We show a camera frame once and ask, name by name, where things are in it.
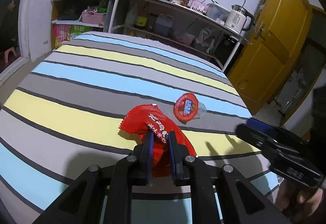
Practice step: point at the white electric kettle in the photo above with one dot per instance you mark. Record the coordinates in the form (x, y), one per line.
(239, 19)

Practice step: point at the clear plastic container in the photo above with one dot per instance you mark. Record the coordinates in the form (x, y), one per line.
(217, 12)

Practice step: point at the striped tablecloth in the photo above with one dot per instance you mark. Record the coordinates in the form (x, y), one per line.
(65, 114)

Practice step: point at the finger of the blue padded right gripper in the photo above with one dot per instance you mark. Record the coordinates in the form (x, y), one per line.
(262, 127)

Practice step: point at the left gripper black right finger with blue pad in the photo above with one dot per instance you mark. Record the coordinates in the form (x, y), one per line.
(219, 195)

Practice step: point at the person's right hand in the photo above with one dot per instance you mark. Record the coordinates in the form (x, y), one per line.
(309, 200)

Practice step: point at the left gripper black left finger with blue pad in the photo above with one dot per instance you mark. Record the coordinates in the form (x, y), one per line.
(103, 195)

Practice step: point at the pink plastic basket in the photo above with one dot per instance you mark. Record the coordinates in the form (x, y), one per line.
(94, 18)

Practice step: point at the pink utensil holder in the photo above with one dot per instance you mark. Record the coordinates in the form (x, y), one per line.
(199, 7)

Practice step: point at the red seasoning packet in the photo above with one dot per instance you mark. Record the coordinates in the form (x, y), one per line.
(148, 117)

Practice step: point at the red lidded plastic cup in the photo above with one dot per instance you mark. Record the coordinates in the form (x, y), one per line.
(188, 107)

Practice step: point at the grey plastic jug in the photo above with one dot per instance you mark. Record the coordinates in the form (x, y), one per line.
(163, 24)

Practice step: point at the yellow wooden door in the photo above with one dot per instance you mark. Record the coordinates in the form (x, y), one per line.
(275, 45)

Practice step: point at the metal kitchen shelf rack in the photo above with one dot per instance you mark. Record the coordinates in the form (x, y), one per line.
(192, 32)

